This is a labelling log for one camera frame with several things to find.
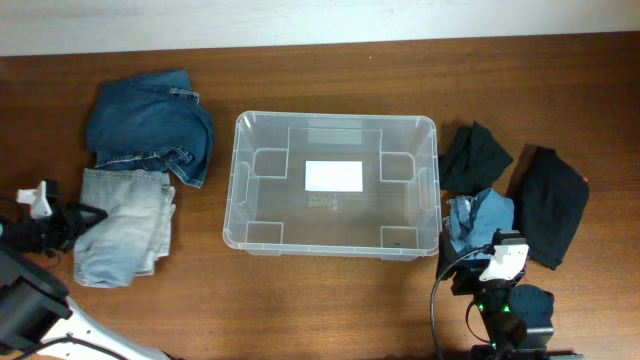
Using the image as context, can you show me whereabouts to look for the light blue jeans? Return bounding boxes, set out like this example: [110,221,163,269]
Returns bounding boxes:
[74,169,175,288]

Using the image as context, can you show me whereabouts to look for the dark blue jeans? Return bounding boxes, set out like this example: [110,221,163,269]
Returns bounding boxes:
[86,69,214,188]

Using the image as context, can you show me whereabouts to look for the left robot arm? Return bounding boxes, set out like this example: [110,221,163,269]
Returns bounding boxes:
[1,197,171,360]

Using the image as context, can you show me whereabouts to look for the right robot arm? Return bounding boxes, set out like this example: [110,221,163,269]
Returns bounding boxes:
[429,229,584,360]

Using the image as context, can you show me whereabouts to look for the crumpled light blue cloth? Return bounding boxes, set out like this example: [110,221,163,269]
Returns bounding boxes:
[444,188,515,256]

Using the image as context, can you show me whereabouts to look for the black folded cloth left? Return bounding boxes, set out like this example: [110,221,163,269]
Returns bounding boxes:
[438,122,513,195]

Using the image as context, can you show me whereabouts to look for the black folded cloth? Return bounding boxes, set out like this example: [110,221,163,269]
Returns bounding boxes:
[438,122,513,195]
[513,146,590,270]

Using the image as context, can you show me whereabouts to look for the black folded cloth right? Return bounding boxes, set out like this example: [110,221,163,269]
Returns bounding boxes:
[513,146,590,270]

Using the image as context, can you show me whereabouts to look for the white label in bin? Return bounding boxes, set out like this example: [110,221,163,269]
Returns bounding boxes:
[304,161,364,192]

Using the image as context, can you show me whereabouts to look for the clear plastic storage bin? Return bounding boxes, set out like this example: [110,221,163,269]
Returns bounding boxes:
[222,111,442,261]

